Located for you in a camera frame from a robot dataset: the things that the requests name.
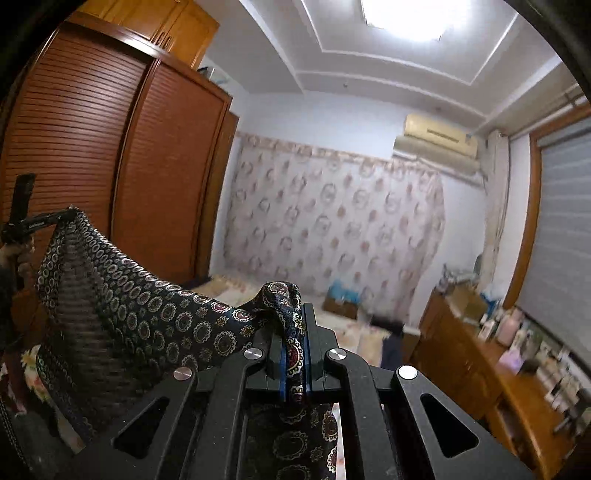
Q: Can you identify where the ceiling light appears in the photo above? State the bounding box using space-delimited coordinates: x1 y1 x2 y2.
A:
360 0 472 43

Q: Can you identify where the brown louvered wardrobe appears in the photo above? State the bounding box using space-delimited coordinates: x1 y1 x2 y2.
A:
1 1 238 285

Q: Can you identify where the pink circle-patterned curtain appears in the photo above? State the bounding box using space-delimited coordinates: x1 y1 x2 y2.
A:
223 134 446 321

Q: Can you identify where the navy circle-patterned garment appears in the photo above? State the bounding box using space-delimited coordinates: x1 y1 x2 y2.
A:
35 207 341 480

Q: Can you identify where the wooden dresser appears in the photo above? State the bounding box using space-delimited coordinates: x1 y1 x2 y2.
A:
411 291 590 479

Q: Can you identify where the floral bed sheet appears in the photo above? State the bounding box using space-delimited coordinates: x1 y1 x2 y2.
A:
0 274 408 453

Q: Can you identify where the left hand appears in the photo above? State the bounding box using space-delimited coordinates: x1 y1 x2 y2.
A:
0 238 35 279

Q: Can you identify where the wall air conditioner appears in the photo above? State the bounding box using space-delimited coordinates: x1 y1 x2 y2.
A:
394 114 480 176

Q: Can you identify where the clutter on dresser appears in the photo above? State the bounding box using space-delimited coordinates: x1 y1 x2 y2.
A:
425 267 590 422

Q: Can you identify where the grey window blind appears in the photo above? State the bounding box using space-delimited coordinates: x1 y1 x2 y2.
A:
518 132 590 364

